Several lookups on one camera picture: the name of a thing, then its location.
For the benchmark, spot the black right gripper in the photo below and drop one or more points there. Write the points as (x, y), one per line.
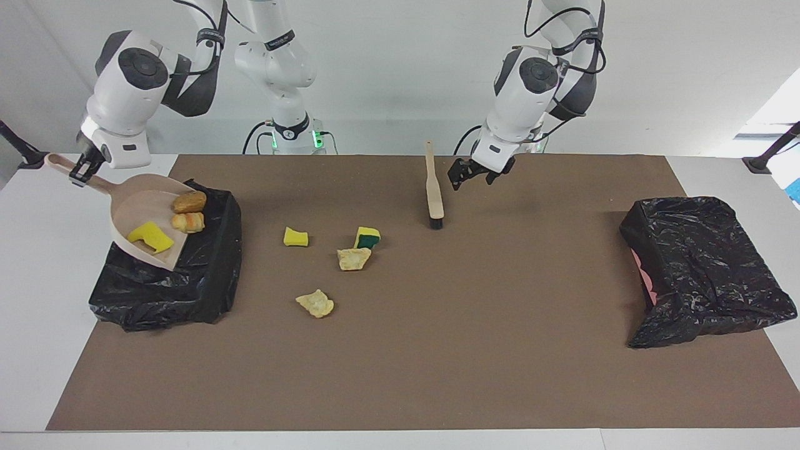
(90, 159)

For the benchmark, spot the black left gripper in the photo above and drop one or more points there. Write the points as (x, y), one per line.
(490, 169)

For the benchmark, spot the beige hand brush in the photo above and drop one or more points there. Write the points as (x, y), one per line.
(434, 187)

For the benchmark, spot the beige plastic dustpan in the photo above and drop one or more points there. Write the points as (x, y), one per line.
(140, 206)

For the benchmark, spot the notched yellow sponge piece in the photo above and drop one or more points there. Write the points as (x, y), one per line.
(150, 237)

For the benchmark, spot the brown fried nugget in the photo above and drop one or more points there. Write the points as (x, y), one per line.
(189, 202)

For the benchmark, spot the orange croissant piece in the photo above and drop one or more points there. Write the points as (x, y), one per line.
(187, 222)

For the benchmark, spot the yellow and green sponge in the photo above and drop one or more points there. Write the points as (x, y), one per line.
(366, 237)

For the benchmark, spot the plain yellow sponge piece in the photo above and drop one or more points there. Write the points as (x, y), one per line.
(295, 237)

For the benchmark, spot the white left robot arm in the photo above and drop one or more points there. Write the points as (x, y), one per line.
(525, 94)

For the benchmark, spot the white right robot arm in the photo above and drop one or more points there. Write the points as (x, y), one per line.
(125, 94)

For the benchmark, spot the pink bin with black bag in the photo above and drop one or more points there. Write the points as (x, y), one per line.
(700, 269)

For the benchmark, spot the brown table mat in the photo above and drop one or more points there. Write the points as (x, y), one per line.
(400, 375)

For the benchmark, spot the blue object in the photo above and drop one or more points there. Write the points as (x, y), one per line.
(795, 190)

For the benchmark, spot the white wall socket box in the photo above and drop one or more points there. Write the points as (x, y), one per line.
(112, 134)

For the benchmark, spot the black camera stand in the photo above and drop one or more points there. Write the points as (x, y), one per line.
(28, 156)
(759, 164)

